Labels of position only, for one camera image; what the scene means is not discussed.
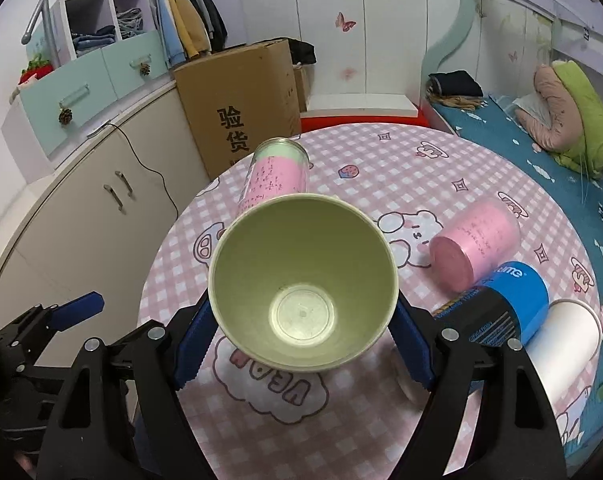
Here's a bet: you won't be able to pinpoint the light green plastic cup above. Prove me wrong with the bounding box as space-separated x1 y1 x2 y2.
208 194 399 373

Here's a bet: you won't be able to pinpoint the white plastic cup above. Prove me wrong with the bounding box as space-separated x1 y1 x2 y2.
526 299 603 404

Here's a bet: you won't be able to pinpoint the pink plastic cup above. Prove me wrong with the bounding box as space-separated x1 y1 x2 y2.
429 197 521 292

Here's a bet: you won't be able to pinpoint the blue black can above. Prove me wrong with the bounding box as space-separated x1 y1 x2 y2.
433 261 550 347

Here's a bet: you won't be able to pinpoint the pink checkered cartoon tablecloth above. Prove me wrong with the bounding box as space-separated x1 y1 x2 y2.
137 121 603 480

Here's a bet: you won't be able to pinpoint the beige low cabinet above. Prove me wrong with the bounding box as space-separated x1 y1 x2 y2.
0 84 210 366

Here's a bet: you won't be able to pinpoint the teal cartoon bed sheet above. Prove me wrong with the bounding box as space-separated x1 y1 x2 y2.
433 98 603 470

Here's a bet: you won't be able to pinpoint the pink green clear tumbler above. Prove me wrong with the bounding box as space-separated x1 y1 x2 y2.
237 138 310 216

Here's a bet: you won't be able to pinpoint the mint drawer unit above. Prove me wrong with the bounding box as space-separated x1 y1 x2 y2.
2 32 168 183

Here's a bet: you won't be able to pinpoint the green pink plush pillow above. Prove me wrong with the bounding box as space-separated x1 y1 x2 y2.
514 61 603 180

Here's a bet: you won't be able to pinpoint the red storage box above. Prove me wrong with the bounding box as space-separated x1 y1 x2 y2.
300 110 431 133

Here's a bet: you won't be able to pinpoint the brown cardboard box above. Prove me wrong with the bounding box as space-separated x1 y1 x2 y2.
173 39 301 179

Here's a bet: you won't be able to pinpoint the folded dark clothes pile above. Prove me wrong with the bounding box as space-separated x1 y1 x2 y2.
426 70 484 110

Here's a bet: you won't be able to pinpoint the red strawberry plush toy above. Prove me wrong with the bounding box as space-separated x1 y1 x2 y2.
19 53 54 84

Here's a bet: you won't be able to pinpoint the hanging clothes row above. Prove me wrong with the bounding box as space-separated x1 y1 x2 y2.
149 0 228 67

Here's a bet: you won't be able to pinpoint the purple cubby shelf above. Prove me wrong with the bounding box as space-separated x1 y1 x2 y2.
55 0 158 61

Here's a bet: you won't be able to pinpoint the metal stair handrail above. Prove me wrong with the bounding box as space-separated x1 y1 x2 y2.
21 0 60 68

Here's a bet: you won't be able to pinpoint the white wardrobe doors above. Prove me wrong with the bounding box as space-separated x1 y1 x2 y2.
240 0 459 116

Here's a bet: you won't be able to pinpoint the black power cable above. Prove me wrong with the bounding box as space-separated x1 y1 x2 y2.
86 120 181 221

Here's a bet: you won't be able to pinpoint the mint bunk bed frame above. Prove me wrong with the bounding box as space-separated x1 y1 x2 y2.
419 0 603 131

